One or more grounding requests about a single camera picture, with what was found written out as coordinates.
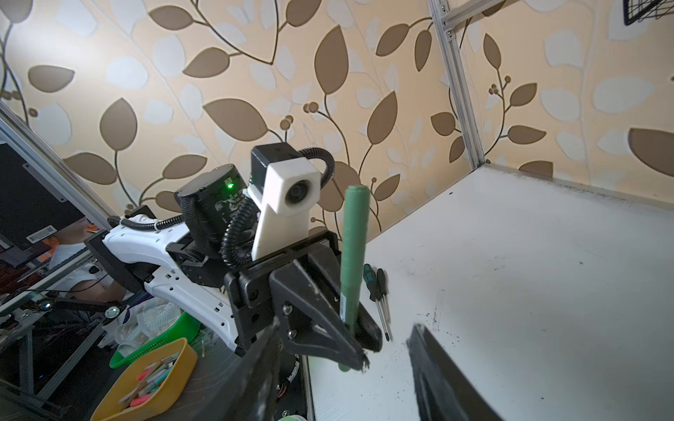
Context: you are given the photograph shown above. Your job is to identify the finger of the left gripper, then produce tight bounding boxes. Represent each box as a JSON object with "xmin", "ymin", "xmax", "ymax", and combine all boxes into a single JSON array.
[
  {"xmin": 270, "ymin": 260, "xmax": 369, "ymax": 371},
  {"xmin": 310, "ymin": 244, "xmax": 384, "ymax": 353}
]

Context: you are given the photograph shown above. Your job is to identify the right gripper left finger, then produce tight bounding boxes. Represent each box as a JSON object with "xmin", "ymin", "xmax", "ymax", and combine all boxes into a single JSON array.
[{"xmin": 199, "ymin": 322, "xmax": 283, "ymax": 420}]

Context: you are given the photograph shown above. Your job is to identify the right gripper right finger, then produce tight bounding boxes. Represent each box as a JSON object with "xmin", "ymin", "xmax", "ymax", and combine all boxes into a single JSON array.
[{"xmin": 407, "ymin": 324, "xmax": 501, "ymax": 421}]

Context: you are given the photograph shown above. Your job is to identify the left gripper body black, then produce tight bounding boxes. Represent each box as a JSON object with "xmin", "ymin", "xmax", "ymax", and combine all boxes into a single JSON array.
[{"xmin": 224, "ymin": 228, "xmax": 339, "ymax": 353}]

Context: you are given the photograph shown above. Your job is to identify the green pen cap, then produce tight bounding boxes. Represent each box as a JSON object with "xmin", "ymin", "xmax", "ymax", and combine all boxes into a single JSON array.
[{"xmin": 341, "ymin": 185, "xmax": 370, "ymax": 300}]

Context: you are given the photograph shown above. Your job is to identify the green pen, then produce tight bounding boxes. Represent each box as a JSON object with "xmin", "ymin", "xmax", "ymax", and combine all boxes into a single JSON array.
[{"xmin": 339, "ymin": 280, "xmax": 365, "ymax": 373}]

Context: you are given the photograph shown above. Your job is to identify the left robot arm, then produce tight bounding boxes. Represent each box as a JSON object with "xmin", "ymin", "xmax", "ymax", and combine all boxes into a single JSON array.
[{"xmin": 88, "ymin": 157, "xmax": 384, "ymax": 370}]

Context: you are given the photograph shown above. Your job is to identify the screwdrivers at left edge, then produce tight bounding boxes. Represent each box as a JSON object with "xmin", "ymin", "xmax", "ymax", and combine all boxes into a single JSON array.
[{"xmin": 363, "ymin": 263, "xmax": 392, "ymax": 341}]

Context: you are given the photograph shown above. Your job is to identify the green plastic basket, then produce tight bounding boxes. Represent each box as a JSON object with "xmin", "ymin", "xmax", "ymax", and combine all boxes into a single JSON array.
[{"xmin": 109, "ymin": 312, "xmax": 202, "ymax": 369}]

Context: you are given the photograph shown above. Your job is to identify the yellow tray with items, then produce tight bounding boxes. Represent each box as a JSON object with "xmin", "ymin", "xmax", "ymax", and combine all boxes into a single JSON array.
[{"xmin": 91, "ymin": 339, "xmax": 198, "ymax": 420}]

